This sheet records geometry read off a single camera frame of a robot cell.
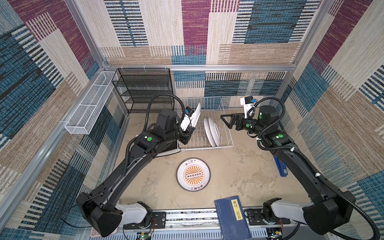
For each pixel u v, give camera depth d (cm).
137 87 108
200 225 73
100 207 38
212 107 119
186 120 58
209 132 87
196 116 70
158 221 73
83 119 81
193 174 87
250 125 61
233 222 73
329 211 37
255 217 73
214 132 90
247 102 63
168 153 94
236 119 62
